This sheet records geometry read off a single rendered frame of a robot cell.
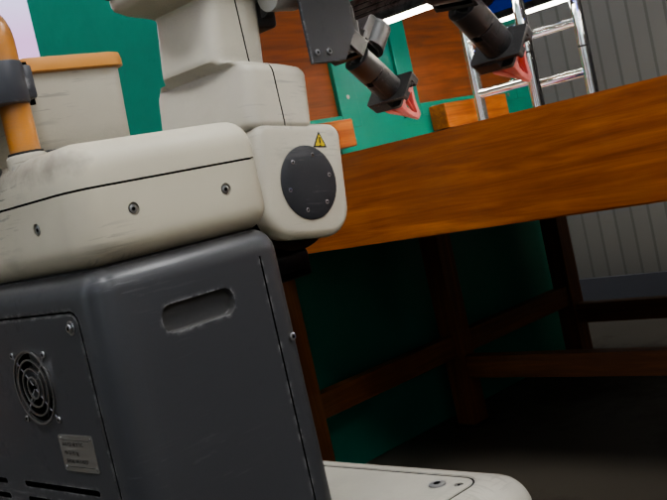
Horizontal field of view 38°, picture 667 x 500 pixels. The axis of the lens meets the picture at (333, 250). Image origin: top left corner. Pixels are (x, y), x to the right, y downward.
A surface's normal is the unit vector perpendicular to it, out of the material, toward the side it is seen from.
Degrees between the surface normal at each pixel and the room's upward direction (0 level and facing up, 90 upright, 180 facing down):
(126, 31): 90
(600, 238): 90
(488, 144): 90
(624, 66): 90
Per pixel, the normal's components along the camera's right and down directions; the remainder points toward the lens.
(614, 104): -0.69, 0.21
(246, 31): 0.69, -0.10
